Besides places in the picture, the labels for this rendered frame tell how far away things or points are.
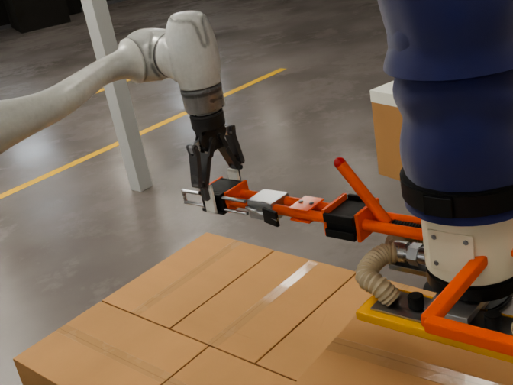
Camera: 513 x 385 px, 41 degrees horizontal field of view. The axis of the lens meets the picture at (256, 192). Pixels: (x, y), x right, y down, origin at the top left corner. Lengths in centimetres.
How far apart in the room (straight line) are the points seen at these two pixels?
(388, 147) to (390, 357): 167
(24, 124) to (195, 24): 40
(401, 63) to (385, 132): 199
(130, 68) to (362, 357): 80
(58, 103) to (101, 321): 145
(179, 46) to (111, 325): 140
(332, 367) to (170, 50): 75
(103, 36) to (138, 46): 333
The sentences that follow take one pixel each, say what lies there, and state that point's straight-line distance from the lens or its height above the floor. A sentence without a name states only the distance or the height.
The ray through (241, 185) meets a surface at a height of 129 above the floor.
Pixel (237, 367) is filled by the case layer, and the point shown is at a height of 54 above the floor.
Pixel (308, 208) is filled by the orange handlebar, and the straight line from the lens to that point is 140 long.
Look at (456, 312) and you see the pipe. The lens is 121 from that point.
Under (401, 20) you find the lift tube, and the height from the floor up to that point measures 169.
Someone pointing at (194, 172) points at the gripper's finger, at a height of 136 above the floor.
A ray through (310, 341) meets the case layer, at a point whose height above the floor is 54.
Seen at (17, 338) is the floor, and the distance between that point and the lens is 383.
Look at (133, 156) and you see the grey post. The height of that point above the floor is 28.
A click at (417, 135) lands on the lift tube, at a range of 111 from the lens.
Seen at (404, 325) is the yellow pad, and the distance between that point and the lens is 124.
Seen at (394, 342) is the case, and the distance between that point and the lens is 156.
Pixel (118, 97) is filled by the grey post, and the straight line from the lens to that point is 494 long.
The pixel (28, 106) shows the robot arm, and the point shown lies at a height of 161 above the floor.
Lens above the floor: 190
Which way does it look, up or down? 24 degrees down
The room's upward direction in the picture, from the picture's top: 10 degrees counter-clockwise
